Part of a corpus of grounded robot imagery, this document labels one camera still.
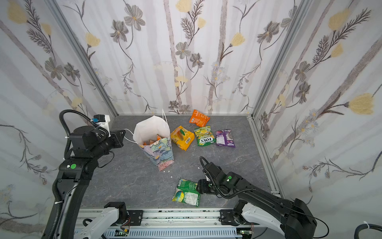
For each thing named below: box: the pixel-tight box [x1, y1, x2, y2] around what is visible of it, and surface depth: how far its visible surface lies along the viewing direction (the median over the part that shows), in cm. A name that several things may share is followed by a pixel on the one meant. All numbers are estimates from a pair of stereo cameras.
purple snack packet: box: [215, 129, 236, 148], surface depth 106 cm
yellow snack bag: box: [170, 125, 195, 152], surface depth 102 cm
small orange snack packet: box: [189, 109, 211, 127], surface depth 117 cm
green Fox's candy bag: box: [193, 125, 217, 147], surface depth 106 cm
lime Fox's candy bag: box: [171, 178, 200, 208], surface depth 81 cm
